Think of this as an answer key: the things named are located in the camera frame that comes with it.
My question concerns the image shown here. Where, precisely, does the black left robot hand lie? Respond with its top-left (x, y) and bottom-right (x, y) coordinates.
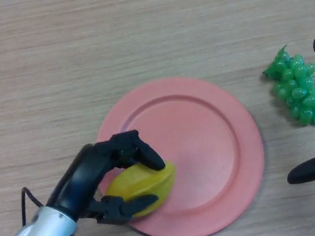
top-left (37, 126), bottom-right (174, 235)

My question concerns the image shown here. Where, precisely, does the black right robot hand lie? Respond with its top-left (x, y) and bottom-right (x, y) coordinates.
top-left (263, 6), bottom-right (315, 186)

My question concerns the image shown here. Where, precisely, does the pink round plate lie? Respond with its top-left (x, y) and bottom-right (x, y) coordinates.
top-left (85, 65), bottom-right (275, 236)

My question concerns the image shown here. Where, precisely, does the yellow starfruit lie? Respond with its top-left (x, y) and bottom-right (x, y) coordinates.
top-left (102, 158), bottom-right (184, 222)

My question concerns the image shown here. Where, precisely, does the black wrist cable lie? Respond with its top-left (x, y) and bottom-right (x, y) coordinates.
top-left (17, 184), bottom-right (48, 227)

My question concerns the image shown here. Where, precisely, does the green grape bunch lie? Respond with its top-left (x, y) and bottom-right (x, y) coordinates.
top-left (259, 40), bottom-right (315, 134)

